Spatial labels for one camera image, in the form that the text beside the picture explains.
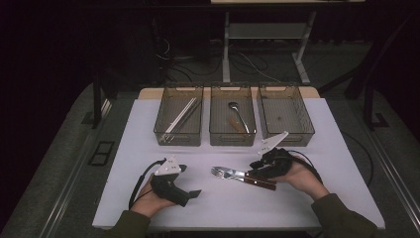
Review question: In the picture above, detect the smoky transparent plastic bin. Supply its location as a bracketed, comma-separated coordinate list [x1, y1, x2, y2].
[257, 82, 316, 148]
[209, 81, 258, 147]
[153, 82, 205, 147]

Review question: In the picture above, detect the white floor cable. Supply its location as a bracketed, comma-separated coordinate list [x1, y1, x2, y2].
[237, 52, 282, 83]

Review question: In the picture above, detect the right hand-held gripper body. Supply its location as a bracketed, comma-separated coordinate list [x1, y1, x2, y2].
[258, 131, 293, 179]

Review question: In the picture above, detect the metal spoon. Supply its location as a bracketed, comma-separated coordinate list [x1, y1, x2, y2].
[228, 101, 251, 134]

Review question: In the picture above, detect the thin black floor cable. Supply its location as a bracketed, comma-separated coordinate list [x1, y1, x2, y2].
[341, 131, 374, 186]

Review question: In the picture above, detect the white metal desk frame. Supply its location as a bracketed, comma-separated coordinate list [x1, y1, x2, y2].
[210, 0, 366, 85]

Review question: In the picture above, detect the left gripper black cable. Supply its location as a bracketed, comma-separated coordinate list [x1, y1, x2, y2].
[128, 158, 167, 210]

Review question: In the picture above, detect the person's left hand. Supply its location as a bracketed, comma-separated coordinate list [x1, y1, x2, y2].
[131, 175, 176, 219]

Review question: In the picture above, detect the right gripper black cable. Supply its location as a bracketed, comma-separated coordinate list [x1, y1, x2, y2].
[286, 149, 325, 184]

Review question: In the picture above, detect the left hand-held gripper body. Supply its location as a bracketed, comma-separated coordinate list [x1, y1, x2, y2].
[150, 155, 191, 208]

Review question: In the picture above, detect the white chopstick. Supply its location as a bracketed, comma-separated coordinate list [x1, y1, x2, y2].
[166, 97, 199, 135]
[164, 97, 197, 134]

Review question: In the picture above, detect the aluminium floor rail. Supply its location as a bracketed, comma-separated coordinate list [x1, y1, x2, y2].
[39, 98, 114, 238]
[365, 127, 420, 227]

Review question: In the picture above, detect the wooden-handled fork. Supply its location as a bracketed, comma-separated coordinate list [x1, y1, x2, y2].
[211, 167, 277, 191]

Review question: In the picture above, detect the black metal stand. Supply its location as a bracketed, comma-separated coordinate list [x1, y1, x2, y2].
[91, 70, 117, 130]
[318, 13, 420, 132]

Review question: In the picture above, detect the white table cover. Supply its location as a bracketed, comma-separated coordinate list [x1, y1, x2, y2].
[92, 97, 386, 230]

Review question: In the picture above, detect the black floor plate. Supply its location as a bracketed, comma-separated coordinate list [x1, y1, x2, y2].
[87, 140, 116, 167]

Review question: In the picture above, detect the black floor cable tangle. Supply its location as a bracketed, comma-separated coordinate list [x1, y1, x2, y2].
[153, 31, 226, 83]

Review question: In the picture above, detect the person's right hand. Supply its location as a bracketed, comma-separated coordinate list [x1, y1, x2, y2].
[273, 163, 331, 201]

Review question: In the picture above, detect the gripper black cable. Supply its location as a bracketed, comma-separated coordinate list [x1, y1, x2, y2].
[286, 149, 325, 184]
[128, 158, 167, 210]

